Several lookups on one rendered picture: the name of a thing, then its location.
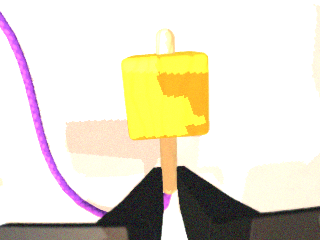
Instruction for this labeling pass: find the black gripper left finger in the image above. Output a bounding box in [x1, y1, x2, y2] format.
[0, 167, 164, 240]

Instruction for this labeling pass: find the yellow square block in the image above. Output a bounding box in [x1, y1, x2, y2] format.
[120, 51, 210, 140]

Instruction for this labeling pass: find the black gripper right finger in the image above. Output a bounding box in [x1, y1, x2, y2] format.
[177, 166, 320, 240]

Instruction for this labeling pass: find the pink string with wooden stick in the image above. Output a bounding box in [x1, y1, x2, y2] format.
[0, 11, 177, 217]

